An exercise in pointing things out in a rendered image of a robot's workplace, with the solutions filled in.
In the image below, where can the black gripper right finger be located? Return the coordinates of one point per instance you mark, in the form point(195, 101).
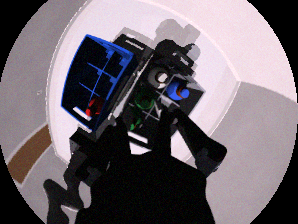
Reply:
point(208, 152)

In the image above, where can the blue bottle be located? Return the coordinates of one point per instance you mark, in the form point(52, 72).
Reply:
point(176, 90)

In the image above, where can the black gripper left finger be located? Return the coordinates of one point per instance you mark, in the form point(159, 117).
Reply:
point(97, 161)

